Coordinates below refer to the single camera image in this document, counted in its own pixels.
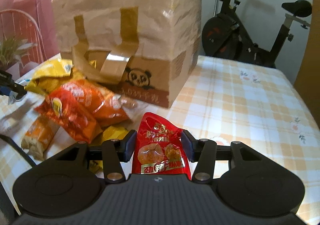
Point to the large orange snack packet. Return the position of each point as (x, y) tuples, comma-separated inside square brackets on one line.
[(72, 112)]

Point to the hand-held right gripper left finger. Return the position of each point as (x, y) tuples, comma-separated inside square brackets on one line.
[(130, 144)]

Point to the orange and white bread packet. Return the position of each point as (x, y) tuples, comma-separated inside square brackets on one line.
[(37, 137)]

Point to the black exercise bike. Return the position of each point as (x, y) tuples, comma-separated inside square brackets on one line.
[(225, 37)]

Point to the red snack packet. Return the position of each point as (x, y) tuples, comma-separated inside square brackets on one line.
[(160, 149)]

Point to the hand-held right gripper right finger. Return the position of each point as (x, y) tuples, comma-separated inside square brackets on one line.
[(186, 144)]

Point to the small yellow snack packet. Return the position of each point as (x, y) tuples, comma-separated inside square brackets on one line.
[(112, 133)]

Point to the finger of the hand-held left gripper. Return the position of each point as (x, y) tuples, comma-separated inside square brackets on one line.
[(18, 89), (5, 91)]

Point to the small clear snack packet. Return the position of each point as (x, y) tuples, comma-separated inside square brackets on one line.
[(128, 103)]

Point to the brown paper panda bag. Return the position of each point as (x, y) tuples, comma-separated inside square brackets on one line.
[(125, 14)]

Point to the white and green snack packet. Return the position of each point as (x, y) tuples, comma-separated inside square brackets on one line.
[(23, 81)]

